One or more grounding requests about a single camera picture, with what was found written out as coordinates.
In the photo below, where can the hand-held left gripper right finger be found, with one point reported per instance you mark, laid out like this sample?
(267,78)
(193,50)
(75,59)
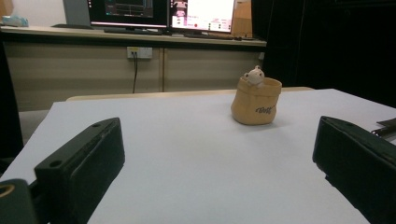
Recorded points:
(358,161)

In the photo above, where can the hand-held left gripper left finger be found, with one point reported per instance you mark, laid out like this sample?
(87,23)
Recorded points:
(77,174)

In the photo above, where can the tan holder with white figurine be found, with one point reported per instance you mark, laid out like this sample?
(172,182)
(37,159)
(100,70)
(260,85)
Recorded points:
(253,104)

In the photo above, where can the beige desk with cabinet panels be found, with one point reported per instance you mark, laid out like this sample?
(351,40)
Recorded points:
(77,74)

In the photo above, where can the black curtain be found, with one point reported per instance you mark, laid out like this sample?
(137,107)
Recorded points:
(336,46)
(7,102)

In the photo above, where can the light wooden table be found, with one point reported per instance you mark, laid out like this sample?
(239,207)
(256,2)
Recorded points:
(155,94)

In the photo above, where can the white table cover board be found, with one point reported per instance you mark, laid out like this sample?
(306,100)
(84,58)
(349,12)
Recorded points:
(199,155)

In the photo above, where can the black keyboard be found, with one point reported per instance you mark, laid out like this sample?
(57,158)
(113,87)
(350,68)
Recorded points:
(208,36)
(132,31)

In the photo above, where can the grey panel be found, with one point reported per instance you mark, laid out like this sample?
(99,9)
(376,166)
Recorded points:
(76,12)

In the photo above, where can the pale blue tissue pack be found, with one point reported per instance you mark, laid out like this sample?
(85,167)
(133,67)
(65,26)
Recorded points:
(15,21)

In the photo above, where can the dark screen monitor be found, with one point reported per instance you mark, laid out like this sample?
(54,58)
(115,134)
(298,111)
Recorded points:
(127,12)

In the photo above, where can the brown cardboard box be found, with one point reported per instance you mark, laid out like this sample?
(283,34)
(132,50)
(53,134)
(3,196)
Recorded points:
(243,18)

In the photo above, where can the bright screen monitor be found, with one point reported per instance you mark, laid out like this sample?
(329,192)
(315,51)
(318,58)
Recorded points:
(202,15)

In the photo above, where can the white wall power outlet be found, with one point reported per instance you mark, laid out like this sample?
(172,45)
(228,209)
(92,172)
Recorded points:
(140,52)

